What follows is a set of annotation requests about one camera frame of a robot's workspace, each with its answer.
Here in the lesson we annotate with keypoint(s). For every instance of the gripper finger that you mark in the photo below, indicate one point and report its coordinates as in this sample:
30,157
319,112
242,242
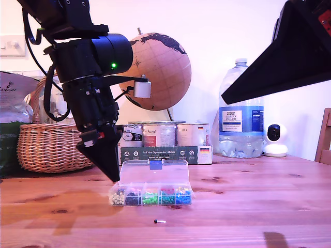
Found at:
284,89
117,139
103,157
297,56

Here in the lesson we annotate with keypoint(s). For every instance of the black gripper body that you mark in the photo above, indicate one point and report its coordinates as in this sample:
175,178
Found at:
90,108

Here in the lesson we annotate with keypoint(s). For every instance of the tin can black label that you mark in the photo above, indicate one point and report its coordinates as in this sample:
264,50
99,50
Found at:
132,129

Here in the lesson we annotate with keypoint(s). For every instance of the white plastic bottle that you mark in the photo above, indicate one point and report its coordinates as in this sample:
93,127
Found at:
57,100

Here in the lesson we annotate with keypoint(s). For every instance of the dark blue pin heap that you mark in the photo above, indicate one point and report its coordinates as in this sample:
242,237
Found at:
121,191

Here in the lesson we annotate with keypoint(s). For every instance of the tin can red label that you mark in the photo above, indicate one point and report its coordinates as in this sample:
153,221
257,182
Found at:
159,136

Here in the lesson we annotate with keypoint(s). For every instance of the white pin heap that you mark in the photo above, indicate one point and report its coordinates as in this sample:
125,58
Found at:
117,200

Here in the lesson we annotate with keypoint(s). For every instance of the pink pin heap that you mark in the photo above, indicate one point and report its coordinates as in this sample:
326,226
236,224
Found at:
136,190

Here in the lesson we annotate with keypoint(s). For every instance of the large clear water bottle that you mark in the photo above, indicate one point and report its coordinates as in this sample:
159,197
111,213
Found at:
241,111

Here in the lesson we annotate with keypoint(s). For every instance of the green cardboard can tray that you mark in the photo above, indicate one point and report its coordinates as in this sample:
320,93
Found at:
165,154

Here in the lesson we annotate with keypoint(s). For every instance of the clear plastic pin box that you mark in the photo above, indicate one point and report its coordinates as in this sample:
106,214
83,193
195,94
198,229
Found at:
155,175

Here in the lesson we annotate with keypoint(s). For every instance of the black pin heap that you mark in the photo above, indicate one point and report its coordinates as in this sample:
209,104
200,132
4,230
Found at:
134,200

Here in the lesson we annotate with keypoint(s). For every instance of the orange pin heap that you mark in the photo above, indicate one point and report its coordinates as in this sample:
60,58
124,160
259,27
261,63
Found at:
152,191

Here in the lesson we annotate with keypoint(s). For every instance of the green pin heap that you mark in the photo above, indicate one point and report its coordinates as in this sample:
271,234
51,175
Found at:
151,200

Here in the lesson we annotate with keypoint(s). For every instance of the wooden chair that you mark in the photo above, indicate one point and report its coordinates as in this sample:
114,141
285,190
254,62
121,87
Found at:
325,144

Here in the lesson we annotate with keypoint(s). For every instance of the red pin heap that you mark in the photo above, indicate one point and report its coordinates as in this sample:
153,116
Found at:
168,191

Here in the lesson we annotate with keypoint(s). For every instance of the tin can white label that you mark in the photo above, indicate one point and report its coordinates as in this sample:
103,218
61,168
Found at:
193,135

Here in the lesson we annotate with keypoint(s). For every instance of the teal pin heap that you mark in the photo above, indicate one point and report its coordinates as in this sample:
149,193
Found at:
169,200

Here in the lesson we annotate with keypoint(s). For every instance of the white green pet food bag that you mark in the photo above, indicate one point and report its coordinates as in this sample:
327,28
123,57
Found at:
10,108

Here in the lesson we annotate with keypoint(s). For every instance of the yellow pin heap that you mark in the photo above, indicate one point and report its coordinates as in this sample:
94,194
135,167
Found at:
183,191

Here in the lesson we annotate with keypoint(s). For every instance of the cork globe on stand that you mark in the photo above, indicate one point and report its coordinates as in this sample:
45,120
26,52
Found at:
165,64

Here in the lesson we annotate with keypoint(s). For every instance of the light blue pin heap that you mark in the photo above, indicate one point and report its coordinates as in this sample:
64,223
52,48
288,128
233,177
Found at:
184,200

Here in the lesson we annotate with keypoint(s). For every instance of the small white round camera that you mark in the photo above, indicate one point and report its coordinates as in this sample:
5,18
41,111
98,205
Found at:
276,139

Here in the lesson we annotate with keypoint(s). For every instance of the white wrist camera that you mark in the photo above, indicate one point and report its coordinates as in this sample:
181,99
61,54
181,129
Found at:
142,89

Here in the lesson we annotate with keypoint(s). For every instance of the white wall light switch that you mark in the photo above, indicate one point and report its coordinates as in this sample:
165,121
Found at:
7,50

